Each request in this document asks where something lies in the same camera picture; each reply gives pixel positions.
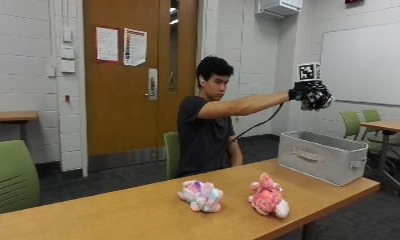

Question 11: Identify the white marker cube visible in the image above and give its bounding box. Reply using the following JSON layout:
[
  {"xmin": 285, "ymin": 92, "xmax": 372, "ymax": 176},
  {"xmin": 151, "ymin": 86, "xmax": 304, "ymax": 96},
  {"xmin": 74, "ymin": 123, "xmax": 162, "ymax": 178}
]
[{"xmin": 296, "ymin": 62, "xmax": 323, "ymax": 82}]

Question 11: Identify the green chair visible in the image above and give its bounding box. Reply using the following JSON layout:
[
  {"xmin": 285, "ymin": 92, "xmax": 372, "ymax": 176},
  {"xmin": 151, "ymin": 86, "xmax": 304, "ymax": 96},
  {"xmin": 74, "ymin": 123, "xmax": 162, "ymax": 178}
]
[
  {"xmin": 0, "ymin": 139, "xmax": 42, "ymax": 217},
  {"xmin": 339, "ymin": 110, "xmax": 379, "ymax": 158},
  {"xmin": 362, "ymin": 108, "xmax": 400, "ymax": 168},
  {"xmin": 163, "ymin": 131, "xmax": 182, "ymax": 181}
]

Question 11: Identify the whiteboard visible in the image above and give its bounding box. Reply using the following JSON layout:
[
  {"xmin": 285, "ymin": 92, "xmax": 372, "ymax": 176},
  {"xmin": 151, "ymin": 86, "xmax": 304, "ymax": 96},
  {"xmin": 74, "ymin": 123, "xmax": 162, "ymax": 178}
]
[{"xmin": 320, "ymin": 20, "xmax": 400, "ymax": 108}]

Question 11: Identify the grey fabric storage bin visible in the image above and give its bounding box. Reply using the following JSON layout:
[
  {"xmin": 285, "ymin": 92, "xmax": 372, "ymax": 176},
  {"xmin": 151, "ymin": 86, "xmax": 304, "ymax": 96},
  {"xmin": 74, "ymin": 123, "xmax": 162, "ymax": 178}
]
[{"xmin": 277, "ymin": 130, "xmax": 370, "ymax": 187}]

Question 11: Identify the wooden side table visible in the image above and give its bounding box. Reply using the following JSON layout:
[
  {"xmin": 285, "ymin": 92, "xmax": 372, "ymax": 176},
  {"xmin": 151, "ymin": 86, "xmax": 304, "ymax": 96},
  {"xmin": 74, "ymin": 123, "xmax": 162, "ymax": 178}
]
[
  {"xmin": 0, "ymin": 110, "xmax": 41, "ymax": 147},
  {"xmin": 360, "ymin": 118, "xmax": 400, "ymax": 197}
]

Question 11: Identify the the person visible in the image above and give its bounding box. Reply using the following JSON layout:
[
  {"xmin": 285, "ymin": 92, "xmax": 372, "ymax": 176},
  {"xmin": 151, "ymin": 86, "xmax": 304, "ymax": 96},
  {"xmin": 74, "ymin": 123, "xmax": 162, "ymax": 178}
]
[{"xmin": 177, "ymin": 55, "xmax": 336, "ymax": 178}]

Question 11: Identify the pink plush toy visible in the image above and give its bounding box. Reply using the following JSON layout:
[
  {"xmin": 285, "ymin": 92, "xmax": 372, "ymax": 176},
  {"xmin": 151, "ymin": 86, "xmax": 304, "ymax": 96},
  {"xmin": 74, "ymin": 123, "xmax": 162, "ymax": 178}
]
[{"xmin": 247, "ymin": 172, "xmax": 292, "ymax": 219}]

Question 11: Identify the pastel multicolour plush toy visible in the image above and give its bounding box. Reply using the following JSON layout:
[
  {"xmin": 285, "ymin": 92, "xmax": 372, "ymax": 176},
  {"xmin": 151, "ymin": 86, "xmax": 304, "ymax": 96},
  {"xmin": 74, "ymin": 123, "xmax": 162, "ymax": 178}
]
[{"xmin": 177, "ymin": 180, "xmax": 226, "ymax": 214}]

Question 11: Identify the wooden door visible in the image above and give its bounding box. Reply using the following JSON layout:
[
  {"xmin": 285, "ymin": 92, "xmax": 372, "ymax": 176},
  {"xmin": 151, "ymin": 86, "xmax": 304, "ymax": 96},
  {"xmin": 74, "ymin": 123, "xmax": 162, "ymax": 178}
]
[{"xmin": 82, "ymin": 0, "xmax": 201, "ymax": 172}]

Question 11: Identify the colourful paper poster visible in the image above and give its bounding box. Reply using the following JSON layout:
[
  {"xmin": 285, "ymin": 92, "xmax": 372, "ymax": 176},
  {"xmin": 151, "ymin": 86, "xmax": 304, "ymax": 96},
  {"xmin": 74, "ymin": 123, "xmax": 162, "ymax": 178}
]
[{"xmin": 123, "ymin": 27, "xmax": 149, "ymax": 67}]

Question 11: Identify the white paper notice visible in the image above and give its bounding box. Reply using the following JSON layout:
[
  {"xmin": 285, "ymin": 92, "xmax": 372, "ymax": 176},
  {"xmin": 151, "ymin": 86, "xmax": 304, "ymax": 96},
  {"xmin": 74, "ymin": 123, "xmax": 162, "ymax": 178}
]
[{"xmin": 95, "ymin": 26, "xmax": 121, "ymax": 63}]

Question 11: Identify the black glove cable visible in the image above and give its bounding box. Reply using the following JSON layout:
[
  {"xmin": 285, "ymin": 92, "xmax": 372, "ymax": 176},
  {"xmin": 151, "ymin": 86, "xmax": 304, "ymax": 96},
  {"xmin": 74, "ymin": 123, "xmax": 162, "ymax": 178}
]
[{"xmin": 230, "ymin": 102, "xmax": 286, "ymax": 143}]

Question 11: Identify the white wall unit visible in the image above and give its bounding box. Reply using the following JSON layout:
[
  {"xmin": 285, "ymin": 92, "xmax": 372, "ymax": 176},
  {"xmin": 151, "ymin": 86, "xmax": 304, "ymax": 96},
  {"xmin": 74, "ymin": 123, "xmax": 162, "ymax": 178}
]
[{"xmin": 257, "ymin": 0, "xmax": 304, "ymax": 19}]

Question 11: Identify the silver door handle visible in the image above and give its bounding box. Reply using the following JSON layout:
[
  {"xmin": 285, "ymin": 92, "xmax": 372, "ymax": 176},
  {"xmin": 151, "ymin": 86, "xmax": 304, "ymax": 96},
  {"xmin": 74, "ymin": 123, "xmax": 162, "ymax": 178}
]
[{"xmin": 145, "ymin": 68, "xmax": 159, "ymax": 101}]

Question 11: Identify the white wall switch box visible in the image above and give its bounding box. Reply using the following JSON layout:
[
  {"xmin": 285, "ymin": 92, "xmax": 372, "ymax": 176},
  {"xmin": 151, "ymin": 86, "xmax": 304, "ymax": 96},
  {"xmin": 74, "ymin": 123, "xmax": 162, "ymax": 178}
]
[
  {"xmin": 61, "ymin": 46, "xmax": 77, "ymax": 60},
  {"xmin": 61, "ymin": 59, "xmax": 77, "ymax": 74}
]

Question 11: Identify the white wall conduit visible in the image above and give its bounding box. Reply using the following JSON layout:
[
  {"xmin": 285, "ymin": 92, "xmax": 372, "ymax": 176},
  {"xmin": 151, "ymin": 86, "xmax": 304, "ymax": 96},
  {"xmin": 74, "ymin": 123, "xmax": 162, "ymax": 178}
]
[{"xmin": 61, "ymin": 0, "xmax": 74, "ymax": 43}]

